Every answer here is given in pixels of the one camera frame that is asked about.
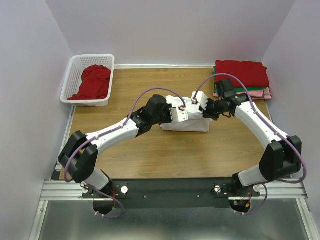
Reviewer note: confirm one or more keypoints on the aluminium frame rail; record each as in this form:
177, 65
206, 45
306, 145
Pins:
281, 212

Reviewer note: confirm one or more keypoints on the folded pink t-shirt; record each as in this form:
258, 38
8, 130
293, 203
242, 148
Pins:
266, 95

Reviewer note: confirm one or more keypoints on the folded green t-shirt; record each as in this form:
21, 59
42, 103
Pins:
241, 90

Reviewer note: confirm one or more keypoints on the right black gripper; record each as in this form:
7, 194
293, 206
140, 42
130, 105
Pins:
207, 114

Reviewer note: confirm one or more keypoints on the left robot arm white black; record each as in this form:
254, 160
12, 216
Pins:
79, 155

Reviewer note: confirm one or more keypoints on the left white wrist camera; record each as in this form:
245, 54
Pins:
178, 114

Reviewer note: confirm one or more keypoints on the white t-shirt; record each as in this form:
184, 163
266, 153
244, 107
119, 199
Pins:
195, 123

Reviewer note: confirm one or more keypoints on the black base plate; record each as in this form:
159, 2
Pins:
170, 193

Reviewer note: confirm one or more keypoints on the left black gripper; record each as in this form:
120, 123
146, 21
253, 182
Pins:
167, 109

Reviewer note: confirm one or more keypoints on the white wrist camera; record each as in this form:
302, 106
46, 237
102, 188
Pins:
178, 114
199, 101

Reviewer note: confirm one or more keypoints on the white plastic laundry basket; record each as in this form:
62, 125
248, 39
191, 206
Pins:
73, 79

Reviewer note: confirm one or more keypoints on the folded dark red t-shirt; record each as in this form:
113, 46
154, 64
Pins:
252, 74

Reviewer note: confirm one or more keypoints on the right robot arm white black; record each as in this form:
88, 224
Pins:
282, 153

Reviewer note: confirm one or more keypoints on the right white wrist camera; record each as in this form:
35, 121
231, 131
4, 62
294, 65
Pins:
199, 101

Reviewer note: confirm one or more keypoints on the crumpled dark red t-shirt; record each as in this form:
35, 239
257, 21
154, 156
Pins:
95, 84

